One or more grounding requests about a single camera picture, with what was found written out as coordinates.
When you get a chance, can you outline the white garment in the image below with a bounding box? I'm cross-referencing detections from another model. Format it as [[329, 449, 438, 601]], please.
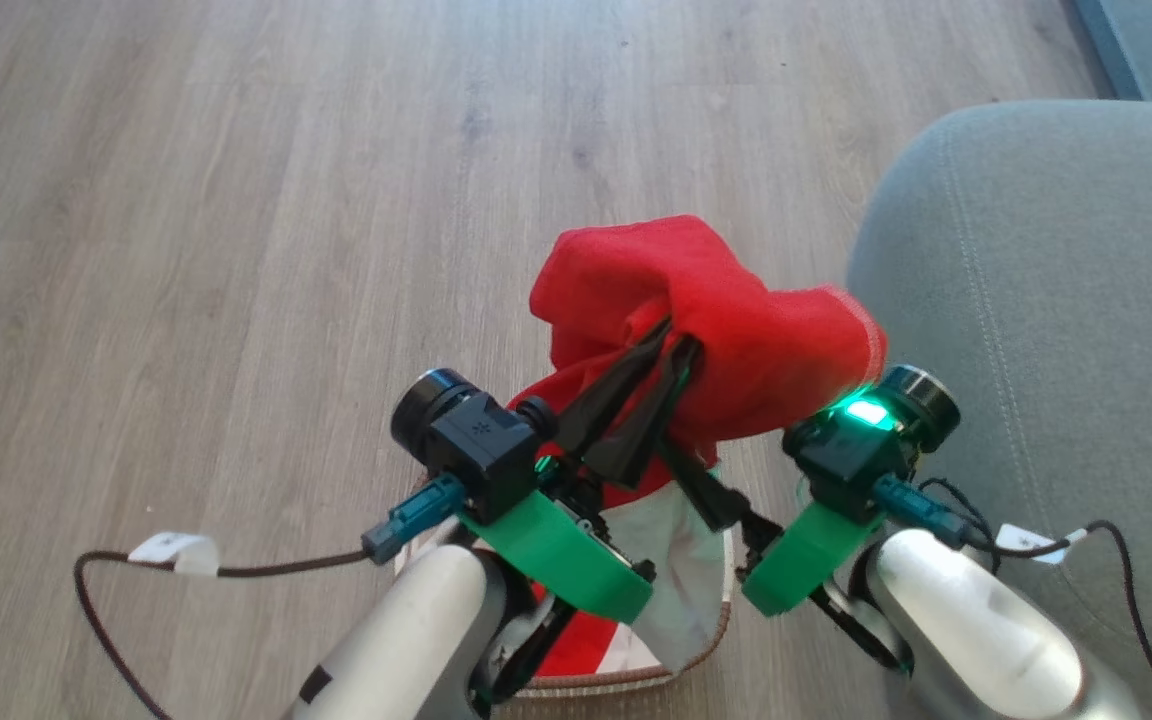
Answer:
[[598, 478, 734, 673]]

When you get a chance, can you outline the right cable white tag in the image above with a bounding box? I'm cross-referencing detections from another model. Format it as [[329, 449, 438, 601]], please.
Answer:
[[994, 522, 1089, 567]]

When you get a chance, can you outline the grey fabric sofa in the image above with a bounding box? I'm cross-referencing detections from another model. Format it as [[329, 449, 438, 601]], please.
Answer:
[[846, 100, 1152, 720]]

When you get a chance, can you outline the cream plastic laundry basket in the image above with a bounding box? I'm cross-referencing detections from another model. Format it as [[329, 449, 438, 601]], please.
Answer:
[[394, 475, 735, 699]]

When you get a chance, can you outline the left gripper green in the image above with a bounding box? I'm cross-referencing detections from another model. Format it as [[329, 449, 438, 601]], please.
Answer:
[[454, 318, 706, 624]]

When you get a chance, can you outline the left cable white tag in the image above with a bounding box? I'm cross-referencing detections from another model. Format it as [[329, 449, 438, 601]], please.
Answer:
[[127, 531, 223, 578]]

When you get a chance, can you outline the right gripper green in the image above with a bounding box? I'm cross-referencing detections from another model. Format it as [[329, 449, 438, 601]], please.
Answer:
[[656, 437, 888, 618]]

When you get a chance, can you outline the cable white tag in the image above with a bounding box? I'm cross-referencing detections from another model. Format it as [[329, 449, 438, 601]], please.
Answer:
[[994, 522, 1089, 567], [127, 531, 223, 578]]

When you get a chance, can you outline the red garment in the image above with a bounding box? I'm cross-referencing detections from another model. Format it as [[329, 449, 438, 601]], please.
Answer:
[[508, 214, 887, 678]]

